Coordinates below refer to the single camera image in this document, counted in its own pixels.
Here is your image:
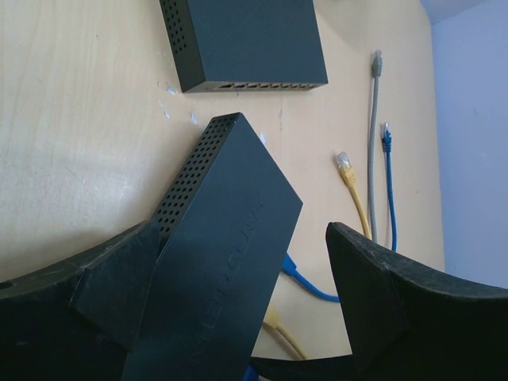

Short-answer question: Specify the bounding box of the black network switch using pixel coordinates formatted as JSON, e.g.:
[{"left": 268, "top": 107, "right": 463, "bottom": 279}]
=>
[
  {"left": 122, "top": 113, "right": 302, "bottom": 380},
  {"left": 160, "top": 0, "right": 328, "bottom": 93}
]

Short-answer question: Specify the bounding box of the grey ethernet cable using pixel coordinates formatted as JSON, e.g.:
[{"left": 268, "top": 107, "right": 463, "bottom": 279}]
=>
[{"left": 367, "top": 49, "right": 385, "bottom": 243}]

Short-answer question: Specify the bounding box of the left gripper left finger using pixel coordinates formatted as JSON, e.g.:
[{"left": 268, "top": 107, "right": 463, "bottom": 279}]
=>
[{"left": 1, "top": 221, "right": 160, "bottom": 380}]

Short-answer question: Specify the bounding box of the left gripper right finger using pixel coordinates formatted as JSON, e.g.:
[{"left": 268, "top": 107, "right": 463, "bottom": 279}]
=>
[{"left": 325, "top": 221, "right": 508, "bottom": 381}]

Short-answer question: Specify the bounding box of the blue ethernet cable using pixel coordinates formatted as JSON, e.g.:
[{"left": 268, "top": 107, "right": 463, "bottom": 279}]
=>
[
  {"left": 380, "top": 121, "right": 399, "bottom": 253},
  {"left": 241, "top": 253, "right": 342, "bottom": 381}
]

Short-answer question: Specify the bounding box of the yellow ethernet cable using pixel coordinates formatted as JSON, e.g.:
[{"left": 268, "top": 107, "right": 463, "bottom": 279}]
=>
[{"left": 261, "top": 150, "right": 374, "bottom": 361}]

